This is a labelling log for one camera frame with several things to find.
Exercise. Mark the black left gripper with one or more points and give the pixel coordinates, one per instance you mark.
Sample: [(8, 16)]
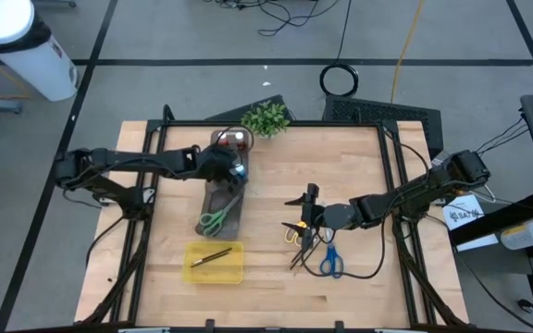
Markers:
[(218, 164)]

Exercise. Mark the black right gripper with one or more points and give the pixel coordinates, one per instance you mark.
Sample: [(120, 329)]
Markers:
[(313, 215)]

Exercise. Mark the blue paint bottle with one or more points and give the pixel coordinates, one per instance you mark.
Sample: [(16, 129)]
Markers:
[(240, 172)]

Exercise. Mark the dark brown paint bottle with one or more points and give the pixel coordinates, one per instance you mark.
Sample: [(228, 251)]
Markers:
[(240, 139)]

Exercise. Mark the red paint bottle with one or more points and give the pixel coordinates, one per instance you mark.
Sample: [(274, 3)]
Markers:
[(223, 138)]

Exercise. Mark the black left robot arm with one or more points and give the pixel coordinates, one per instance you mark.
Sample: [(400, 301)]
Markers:
[(132, 159)]

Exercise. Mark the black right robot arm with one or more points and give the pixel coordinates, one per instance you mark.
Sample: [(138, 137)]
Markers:
[(410, 192)]

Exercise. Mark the green plant in white pot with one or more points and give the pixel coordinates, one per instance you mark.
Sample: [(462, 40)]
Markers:
[(265, 119)]

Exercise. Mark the yellow translucent plastic bin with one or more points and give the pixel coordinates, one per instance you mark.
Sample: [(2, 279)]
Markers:
[(211, 275)]

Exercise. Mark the black perforated panel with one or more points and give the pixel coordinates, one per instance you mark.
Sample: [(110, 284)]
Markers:
[(387, 113)]

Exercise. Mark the white container with yellow label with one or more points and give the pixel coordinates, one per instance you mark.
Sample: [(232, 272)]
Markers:
[(523, 235)]

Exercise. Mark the white trash can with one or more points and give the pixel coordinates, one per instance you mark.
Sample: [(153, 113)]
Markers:
[(30, 55)]

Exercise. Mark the black caster wheel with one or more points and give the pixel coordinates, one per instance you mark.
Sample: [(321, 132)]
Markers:
[(525, 305)]

